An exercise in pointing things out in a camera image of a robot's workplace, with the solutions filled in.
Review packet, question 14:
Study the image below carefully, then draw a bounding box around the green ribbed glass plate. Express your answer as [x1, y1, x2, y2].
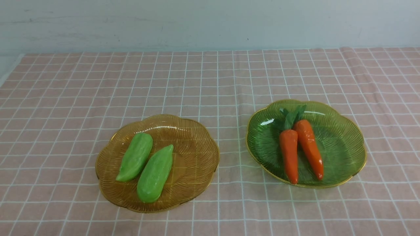
[246, 100, 367, 188]

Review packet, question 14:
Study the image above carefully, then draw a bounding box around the green toy gourd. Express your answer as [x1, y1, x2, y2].
[137, 144, 174, 203]
[116, 132, 153, 182]

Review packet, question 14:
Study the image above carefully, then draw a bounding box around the green toy gourd front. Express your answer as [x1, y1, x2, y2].
[137, 144, 174, 203]

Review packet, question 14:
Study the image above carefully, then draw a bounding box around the orange toy carrot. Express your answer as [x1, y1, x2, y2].
[293, 105, 324, 181]
[279, 108, 299, 184]

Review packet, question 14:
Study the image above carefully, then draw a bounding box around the pink checkered tablecloth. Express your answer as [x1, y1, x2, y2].
[0, 48, 419, 236]

